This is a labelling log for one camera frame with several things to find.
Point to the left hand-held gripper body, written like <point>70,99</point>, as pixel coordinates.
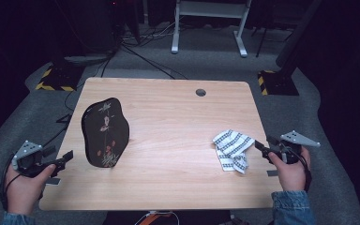
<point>28,151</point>

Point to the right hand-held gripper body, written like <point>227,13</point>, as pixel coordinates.
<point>293,150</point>

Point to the white checked cloth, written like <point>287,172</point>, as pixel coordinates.
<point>232,150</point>

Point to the black floral lacquer plate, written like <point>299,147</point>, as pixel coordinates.
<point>106,131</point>

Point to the person's right hand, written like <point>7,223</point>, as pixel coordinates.
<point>292,178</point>

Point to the person's left hand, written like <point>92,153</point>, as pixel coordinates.
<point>23,193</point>

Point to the grey tape piece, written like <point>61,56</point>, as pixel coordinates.
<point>272,173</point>
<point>53,181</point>

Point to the black yellow striped stand base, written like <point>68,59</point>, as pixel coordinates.
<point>59,79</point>
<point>279,84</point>

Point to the grey flat stand base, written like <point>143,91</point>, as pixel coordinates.
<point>86,59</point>

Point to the black tripod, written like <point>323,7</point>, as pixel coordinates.
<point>262,42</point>

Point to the dark slanted pole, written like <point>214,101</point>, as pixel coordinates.
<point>296,34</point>

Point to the dark bulky equipment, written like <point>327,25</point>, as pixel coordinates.
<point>87,25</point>

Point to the white metal desk frame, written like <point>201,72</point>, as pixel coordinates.
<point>211,9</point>

